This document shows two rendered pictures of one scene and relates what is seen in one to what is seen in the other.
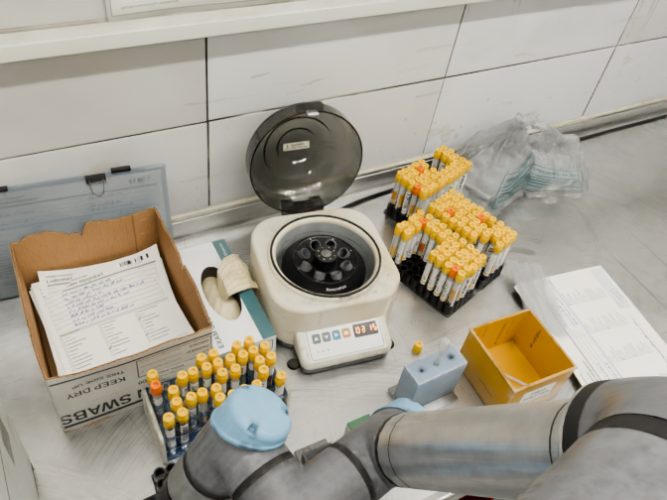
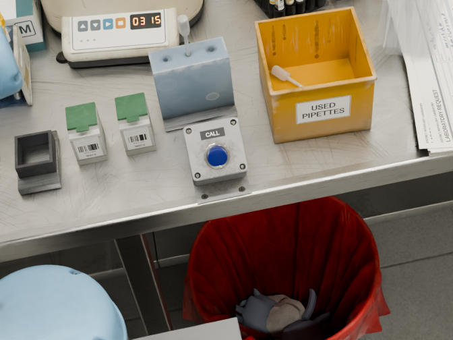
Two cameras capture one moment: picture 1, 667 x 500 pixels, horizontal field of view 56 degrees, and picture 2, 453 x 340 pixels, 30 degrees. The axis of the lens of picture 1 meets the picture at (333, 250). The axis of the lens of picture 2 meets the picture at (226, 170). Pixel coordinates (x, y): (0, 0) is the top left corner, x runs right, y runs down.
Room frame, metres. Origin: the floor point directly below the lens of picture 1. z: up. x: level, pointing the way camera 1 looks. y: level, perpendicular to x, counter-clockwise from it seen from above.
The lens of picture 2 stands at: (-0.06, -0.63, 1.74)
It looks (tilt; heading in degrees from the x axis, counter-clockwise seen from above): 52 degrees down; 31
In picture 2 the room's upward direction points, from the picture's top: 8 degrees counter-clockwise
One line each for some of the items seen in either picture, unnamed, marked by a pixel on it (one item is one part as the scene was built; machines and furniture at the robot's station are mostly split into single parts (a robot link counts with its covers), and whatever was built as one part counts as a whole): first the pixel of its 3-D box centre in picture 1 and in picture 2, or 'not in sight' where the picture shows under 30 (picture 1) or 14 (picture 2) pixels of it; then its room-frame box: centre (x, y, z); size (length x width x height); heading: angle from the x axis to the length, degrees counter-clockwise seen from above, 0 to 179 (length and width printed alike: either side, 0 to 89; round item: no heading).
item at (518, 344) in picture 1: (512, 363); (313, 75); (0.66, -0.34, 0.93); 0.13 x 0.13 x 0.10; 33
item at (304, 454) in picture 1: (323, 468); (36, 157); (0.43, -0.05, 0.89); 0.09 x 0.05 x 0.04; 34
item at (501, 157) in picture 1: (494, 155); not in sight; (1.21, -0.32, 0.97); 0.26 x 0.17 x 0.19; 147
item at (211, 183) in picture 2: not in sight; (212, 141); (0.52, -0.26, 0.92); 0.13 x 0.07 x 0.08; 36
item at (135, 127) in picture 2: not in sight; (135, 124); (0.52, -0.15, 0.91); 0.05 x 0.04 x 0.07; 36
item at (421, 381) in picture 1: (429, 380); (192, 81); (0.60, -0.20, 0.92); 0.10 x 0.07 x 0.10; 128
